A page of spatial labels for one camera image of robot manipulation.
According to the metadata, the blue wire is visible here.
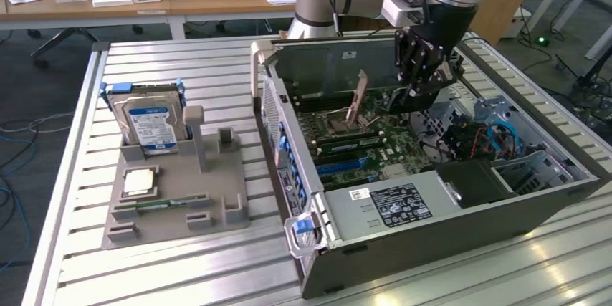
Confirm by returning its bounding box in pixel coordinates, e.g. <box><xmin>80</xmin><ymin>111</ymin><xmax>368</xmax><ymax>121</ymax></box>
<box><xmin>487</xmin><ymin>119</ymin><xmax>526</xmax><ymax>158</ymax></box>

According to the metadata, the grey power supply unit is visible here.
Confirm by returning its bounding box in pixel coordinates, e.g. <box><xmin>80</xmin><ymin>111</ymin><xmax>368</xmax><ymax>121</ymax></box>
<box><xmin>318</xmin><ymin>171</ymin><xmax>466</xmax><ymax>241</ymax></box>

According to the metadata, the wooden cabinet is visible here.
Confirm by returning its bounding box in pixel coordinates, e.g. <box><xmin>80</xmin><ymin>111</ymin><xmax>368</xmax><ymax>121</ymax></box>
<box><xmin>406</xmin><ymin>0</ymin><xmax>550</xmax><ymax>45</ymax></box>

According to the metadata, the perforated metal cage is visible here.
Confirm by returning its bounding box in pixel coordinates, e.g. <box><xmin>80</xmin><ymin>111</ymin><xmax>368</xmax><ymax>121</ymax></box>
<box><xmin>411</xmin><ymin>87</ymin><xmax>479</xmax><ymax>142</ymax></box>

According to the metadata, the grey parts rack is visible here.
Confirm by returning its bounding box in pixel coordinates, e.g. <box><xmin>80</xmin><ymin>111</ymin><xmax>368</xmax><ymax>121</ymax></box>
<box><xmin>100</xmin><ymin>105</ymin><xmax>251</xmax><ymax>252</ymax></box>

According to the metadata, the blue expansion slot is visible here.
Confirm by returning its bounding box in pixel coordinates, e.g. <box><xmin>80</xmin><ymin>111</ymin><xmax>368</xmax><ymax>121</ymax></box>
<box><xmin>316</xmin><ymin>158</ymin><xmax>370</xmax><ymax>178</ymax></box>

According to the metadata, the green RAM stick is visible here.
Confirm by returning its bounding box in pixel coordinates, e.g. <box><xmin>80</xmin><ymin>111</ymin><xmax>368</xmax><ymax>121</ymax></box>
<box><xmin>114</xmin><ymin>194</ymin><xmax>211</xmax><ymax>214</ymax></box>

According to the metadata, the dark grey PC case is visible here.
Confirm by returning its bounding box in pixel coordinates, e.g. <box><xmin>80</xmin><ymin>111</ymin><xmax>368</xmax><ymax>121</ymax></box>
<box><xmin>248</xmin><ymin>29</ymin><xmax>610</xmax><ymax>300</ymax></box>

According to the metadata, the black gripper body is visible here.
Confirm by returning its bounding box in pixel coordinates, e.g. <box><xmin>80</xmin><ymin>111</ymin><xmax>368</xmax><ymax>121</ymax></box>
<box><xmin>410</xmin><ymin>0</ymin><xmax>480</xmax><ymax>54</ymax></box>

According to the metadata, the white floor cable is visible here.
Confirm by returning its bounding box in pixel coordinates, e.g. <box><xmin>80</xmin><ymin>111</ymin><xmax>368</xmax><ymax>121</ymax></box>
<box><xmin>0</xmin><ymin>112</ymin><xmax>74</xmax><ymax>133</ymax></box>

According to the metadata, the silver chipset heatsink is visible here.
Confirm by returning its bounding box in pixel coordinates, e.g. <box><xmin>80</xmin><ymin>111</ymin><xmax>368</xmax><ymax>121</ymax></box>
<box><xmin>382</xmin><ymin>165</ymin><xmax>411</xmax><ymax>180</ymax></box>

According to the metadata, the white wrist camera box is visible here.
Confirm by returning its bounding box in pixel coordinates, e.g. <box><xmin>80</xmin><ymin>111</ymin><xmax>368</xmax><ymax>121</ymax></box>
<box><xmin>380</xmin><ymin>0</ymin><xmax>435</xmax><ymax>28</ymax></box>

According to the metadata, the blue floor cable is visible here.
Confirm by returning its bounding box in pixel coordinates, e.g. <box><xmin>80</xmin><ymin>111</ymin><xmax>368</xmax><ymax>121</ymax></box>
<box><xmin>0</xmin><ymin>130</ymin><xmax>38</xmax><ymax>271</ymax></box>

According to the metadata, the black RAM stick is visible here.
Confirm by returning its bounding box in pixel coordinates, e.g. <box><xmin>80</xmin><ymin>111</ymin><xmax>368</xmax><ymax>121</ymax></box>
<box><xmin>315</xmin><ymin>136</ymin><xmax>387</xmax><ymax>153</ymax></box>

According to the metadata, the CPU chip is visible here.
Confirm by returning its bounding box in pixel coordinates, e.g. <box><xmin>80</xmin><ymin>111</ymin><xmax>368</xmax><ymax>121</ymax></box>
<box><xmin>122</xmin><ymin>170</ymin><xmax>155</xmax><ymax>198</ymax></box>

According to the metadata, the black tripod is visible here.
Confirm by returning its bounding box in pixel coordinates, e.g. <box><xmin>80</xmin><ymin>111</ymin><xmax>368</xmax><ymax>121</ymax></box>
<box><xmin>554</xmin><ymin>44</ymin><xmax>612</xmax><ymax>106</ymax></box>

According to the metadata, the black chair base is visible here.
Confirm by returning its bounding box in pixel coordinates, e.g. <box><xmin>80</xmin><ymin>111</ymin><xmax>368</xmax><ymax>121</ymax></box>
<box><xmin>26</xmin><ymin>26</ymin><xmax>144</xmax><ymax>69</ymax></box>

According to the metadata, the hard disk with blue caddy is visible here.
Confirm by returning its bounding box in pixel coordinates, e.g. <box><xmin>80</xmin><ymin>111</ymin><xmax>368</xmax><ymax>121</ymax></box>
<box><xmin>96</xmin><ymin>78</ymin><xmax>188</xmax><ymax>158</ymax></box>

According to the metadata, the green motherboard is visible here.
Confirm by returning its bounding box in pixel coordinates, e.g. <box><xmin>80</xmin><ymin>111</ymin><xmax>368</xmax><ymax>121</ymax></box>
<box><xmin>282</xmin><ymin>80</ymin><xmax>446</xmax><ymax>192</ymax></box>

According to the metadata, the silver disk bay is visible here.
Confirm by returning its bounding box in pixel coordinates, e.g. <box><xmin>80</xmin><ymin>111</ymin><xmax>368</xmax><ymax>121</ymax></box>
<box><xmin>490</xmin><ymin>150</ymin><xmax>575</xmax><ymax>196</ymax></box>

